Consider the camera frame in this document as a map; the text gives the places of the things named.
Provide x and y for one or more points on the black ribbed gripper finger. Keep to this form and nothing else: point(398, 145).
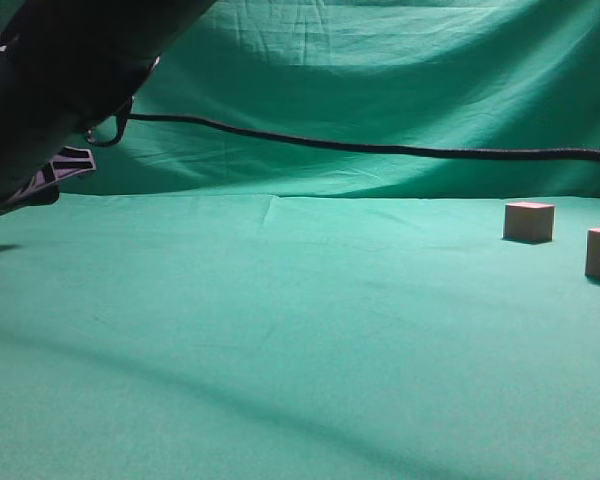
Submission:
point(43, 188)

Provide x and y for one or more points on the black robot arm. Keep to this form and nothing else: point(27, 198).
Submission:
point(65, 67)

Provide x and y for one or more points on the brown wooden cube block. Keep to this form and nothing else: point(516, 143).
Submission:
point(529, 222)

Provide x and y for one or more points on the green cloth backdrop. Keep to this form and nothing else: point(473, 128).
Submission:
point(208, 306)

